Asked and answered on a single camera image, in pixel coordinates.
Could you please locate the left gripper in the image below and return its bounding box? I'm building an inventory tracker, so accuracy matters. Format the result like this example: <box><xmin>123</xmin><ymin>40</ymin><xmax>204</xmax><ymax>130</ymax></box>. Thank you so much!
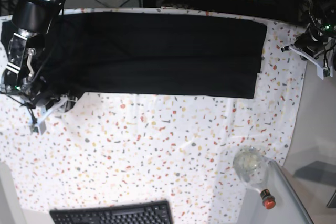
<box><xmin>281</xmin><ymin>31</ymin><xmax>329</xmax><ymax>56</ymax></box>

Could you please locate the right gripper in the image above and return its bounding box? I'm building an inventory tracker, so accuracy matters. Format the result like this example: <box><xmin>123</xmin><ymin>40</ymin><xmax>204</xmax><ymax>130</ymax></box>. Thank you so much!
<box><xmin>30</xmin><ymin>90</ymin><xmax>78</xmax><ymax>109</ymax></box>

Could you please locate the dark navy t-shirt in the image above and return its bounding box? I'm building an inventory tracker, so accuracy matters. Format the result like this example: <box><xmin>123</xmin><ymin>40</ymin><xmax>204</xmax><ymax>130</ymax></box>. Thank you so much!
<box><xmin>1</xmin><ymin>12</ymin><xmax>268</xmax><ymax>100</ymax></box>

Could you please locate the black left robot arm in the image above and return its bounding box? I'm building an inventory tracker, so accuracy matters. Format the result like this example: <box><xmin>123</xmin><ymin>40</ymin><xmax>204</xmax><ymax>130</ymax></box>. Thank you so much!
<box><xmin>293</xmin><ymin>0</ymin><xmax>335</xmax><ymax>59</ymax></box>

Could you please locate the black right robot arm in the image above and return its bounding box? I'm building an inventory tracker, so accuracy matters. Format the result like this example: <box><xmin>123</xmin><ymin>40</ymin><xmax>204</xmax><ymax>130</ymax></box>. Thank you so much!
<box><xmin>1</xmin><ymin>0</ymin><xmax>66</xmax><ymax>109</ymax></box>

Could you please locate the speckled white tablecloth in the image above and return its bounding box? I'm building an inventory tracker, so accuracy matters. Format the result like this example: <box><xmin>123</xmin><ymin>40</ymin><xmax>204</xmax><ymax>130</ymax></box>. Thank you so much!
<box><xmin>1</xmin><ymin>18</ymin><xmax>306</xmax><ymax>223</ymax></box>

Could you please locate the clear glass bottle red cap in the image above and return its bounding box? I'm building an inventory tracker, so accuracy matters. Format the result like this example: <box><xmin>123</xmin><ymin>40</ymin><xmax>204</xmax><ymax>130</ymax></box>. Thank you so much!
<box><xmin>233</xmin><ymin>146</ymin><xmax>276</xmax><ymax>210</ymax></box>

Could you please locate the black keyboard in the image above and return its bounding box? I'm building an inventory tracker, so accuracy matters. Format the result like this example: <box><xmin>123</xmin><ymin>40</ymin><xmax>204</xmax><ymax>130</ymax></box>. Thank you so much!
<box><xmin>49</xmin><ymin>201</ymin><xmax>173</xmax><ymax>224</ymax></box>

